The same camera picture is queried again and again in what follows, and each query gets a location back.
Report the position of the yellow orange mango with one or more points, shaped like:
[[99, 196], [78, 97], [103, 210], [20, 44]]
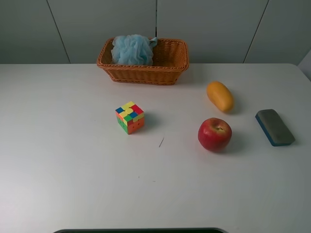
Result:
[[220, 96]]

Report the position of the blue grey board eraser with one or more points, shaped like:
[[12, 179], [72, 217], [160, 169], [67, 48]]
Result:
[[274, 128]]

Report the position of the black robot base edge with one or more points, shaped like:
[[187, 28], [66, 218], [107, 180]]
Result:
[[155, 230]]

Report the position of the light blue bath loofah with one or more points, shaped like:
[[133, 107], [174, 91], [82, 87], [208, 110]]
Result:
[[133, 50]]

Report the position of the red apple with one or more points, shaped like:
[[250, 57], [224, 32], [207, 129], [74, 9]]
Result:
[[214, 134]]

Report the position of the multicoloured puzzle cube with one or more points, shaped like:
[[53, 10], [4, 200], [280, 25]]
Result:
[[130, 117]]

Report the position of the brown wicker basket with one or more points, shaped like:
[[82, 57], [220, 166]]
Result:
[[170, 60]]

